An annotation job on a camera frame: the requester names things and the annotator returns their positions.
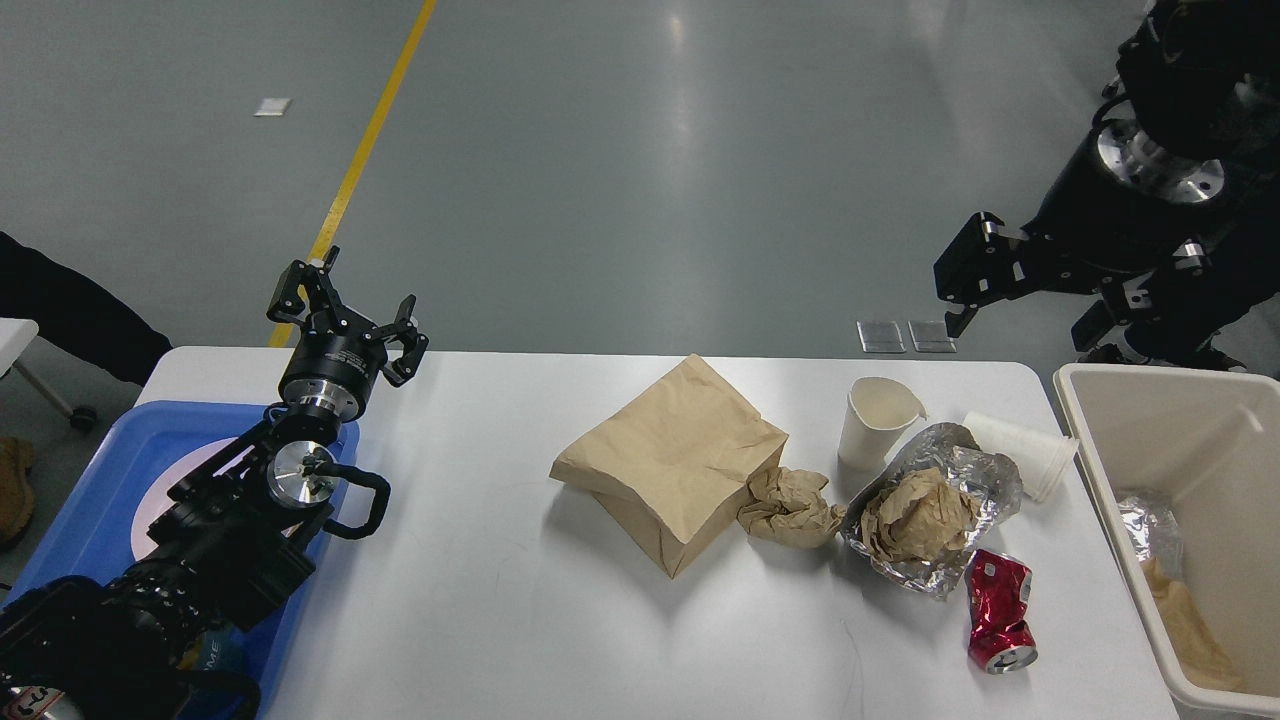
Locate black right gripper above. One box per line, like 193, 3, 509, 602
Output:
933, 120, 1229, 352

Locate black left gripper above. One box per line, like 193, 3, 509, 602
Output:
266, 246, 429, 416

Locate pink plate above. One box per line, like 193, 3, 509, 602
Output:
129, 438, 233, 561

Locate brown paper bag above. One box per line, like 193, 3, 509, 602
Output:
549, 354, 788, 579

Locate grey-blue mug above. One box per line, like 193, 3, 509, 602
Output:
184, 621, 246, 673

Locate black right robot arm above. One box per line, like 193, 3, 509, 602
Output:
933, 1, 1279, 351

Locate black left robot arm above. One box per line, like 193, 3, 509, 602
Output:
3, 247, 429, 719

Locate floor outlet plate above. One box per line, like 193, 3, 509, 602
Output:
908, 322, 957, 354
856, 320, 906, 354

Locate white cup lying sideways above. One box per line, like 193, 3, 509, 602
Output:
963, 411, 1080, 503

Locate beige waste bin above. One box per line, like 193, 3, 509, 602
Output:
1053, 363, 1279, 717

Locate person in black clothes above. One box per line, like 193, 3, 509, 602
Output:
1080, 181, 1280, 373

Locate foil scrap in bin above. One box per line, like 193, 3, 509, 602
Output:
1117, 488, 1185, 580

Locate crumpled foil with paper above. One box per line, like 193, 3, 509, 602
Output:
838, 421, 1023, 601

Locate dark seated person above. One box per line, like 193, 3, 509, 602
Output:
1, 233, 173, 386

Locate white side table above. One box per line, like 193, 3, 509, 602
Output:
0, 316, 99, 430

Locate crumpled brown paper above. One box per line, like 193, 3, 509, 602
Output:
737, 466, 847, 550

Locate red foil wrapper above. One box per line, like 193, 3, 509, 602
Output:
968, 550, 1038, 675

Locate brown shoe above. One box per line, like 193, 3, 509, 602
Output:
1, 437, 36, 551

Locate brown paper in bin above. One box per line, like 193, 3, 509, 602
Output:
1140, 559, 1247, 692

